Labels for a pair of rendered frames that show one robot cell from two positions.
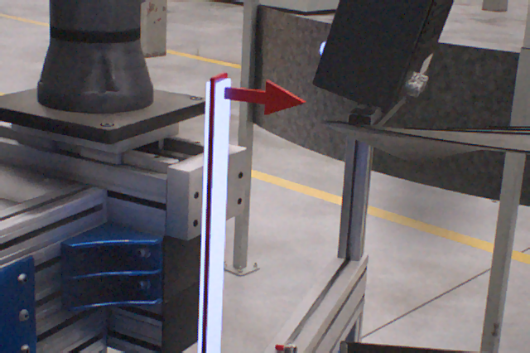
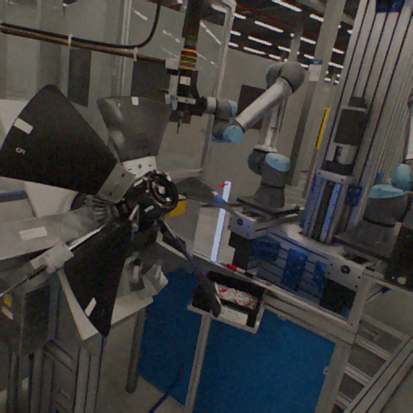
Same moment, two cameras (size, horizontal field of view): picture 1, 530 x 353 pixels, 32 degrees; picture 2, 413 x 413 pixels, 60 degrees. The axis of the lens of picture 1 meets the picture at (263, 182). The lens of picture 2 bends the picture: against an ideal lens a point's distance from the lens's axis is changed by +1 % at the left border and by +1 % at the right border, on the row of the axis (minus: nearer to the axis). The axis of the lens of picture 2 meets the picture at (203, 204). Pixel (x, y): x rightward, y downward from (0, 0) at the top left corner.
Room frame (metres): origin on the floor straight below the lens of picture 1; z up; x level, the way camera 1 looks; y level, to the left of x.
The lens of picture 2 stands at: (0.85, -1.23, 1.46)
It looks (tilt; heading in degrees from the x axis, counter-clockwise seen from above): 16 degrees down; 103
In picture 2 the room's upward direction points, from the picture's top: 10 degrees clockwise
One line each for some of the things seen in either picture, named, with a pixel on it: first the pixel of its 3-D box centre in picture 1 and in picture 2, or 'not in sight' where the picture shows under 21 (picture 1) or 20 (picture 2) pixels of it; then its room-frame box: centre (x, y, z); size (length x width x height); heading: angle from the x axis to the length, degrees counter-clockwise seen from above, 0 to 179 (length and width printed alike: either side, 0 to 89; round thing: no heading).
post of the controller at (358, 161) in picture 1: (356, 186); (360, 297); (1.13, -0.12, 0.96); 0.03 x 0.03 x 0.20; 72
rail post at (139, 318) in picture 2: not in sight; (139, 323); (0.32, 0.15, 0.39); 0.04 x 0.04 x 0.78; 72
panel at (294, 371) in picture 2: not in sight; (217, 360); (0.73, 0.01, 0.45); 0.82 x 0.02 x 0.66; 162
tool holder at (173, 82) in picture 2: not in sight; (181, 81); (0.51, -0.30, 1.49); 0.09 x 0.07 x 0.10; 17
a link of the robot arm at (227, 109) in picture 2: not in sight; (223, 109); (0.47, 0.42, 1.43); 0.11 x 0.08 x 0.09; 35
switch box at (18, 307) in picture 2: not in sight; (22, 310); (0.13, -0.41, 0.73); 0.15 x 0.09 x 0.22; 162
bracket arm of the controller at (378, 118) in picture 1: (378, 107); (406, 287); (1.23, -0.15, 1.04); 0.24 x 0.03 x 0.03; 162
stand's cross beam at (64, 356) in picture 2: not in sight; (65, 358); (0.27, -0.36, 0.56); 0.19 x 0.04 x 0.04; 162
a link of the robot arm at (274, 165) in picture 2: not in sight; (275, 168); (0.76, 0.47, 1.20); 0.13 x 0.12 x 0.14; 125
